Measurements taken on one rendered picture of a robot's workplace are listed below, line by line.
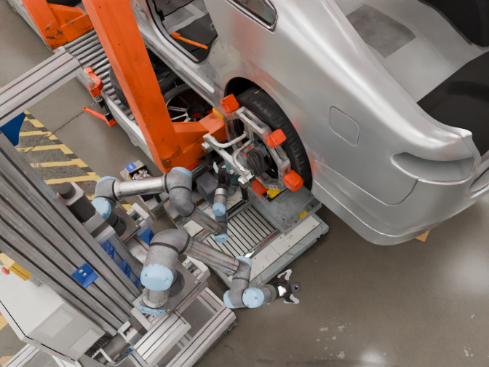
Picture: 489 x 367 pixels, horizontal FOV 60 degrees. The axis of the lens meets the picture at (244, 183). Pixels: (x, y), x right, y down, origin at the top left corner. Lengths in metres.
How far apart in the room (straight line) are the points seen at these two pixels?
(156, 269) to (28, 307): 0.62
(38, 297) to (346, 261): 2.01
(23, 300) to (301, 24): 1.62
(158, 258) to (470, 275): 2.27
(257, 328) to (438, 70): 2.02
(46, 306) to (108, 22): 1.25
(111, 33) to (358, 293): 2.19
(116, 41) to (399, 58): 1.72
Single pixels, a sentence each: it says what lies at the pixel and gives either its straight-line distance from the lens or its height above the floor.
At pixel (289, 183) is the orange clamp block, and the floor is 0.88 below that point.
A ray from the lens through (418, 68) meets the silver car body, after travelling 2.97.
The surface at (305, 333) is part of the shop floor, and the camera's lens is 2.96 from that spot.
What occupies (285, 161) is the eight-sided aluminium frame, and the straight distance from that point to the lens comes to 2.36.
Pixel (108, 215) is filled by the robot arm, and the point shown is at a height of 1.01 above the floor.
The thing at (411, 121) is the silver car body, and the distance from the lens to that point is 1.68.
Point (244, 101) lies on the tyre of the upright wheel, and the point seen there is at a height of 1.13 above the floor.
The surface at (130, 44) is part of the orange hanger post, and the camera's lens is 2.23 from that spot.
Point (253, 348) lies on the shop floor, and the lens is 2.95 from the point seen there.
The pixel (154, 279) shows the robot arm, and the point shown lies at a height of 1.42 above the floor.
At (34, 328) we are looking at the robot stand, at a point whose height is 1.23.
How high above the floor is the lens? 2.86
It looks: 56 degrees down
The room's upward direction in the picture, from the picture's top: 10 degrees counter-clockwise
